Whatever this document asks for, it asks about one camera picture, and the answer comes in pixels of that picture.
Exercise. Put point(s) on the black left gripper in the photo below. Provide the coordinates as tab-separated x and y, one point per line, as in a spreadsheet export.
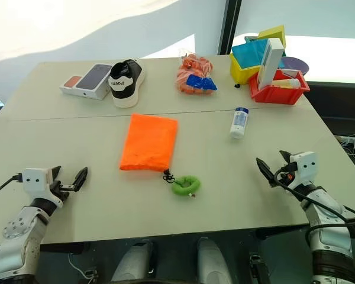
60	189

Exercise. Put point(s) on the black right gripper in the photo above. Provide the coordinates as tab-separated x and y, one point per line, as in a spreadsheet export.
285	177

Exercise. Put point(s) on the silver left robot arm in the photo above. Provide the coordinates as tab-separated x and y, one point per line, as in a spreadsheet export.
20	236

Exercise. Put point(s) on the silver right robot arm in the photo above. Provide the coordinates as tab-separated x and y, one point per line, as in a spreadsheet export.
325	225

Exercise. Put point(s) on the clear bag of carrots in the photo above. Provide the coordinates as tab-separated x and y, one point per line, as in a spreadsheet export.
195	74

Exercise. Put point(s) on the white bottle with blue cap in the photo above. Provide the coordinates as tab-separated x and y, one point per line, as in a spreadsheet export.
239	122

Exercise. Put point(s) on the red plastic bin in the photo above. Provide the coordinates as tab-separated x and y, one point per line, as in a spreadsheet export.
276	94

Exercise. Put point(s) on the white power strip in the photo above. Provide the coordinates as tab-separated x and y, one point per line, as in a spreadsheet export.
347	139

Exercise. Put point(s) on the white tube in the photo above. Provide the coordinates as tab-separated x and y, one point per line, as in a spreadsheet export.
288	83

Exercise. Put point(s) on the white phone box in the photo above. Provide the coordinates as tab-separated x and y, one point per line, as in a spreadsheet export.
88	81

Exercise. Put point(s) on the yellow plastic bin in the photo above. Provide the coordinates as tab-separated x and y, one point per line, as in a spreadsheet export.
239	74

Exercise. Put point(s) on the tall white box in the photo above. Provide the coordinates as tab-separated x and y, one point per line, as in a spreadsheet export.
270	63

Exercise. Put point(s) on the purple bowl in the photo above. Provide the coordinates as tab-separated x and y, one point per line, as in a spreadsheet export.
297	65

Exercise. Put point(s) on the silver left robot leg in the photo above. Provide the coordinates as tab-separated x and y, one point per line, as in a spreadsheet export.
131	260

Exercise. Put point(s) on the silver robot leg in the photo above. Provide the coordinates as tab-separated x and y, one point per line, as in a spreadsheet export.
213	260
131	260

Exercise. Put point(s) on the black and white sneaker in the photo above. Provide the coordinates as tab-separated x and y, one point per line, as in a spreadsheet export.
125	85

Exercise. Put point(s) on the silver right robot leg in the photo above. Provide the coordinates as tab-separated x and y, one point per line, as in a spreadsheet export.
213	260

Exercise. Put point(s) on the yellow-green box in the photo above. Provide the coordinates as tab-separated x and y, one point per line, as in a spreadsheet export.
273	32

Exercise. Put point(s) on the dark window pillar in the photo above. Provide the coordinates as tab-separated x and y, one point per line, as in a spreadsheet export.
229	26

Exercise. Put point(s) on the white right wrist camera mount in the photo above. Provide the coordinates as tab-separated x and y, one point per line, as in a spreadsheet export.
306	165

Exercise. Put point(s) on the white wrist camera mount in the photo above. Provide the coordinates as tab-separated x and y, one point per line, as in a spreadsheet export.
306	165
34	179

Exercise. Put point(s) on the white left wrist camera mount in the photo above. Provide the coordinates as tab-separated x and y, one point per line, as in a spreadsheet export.
34	179

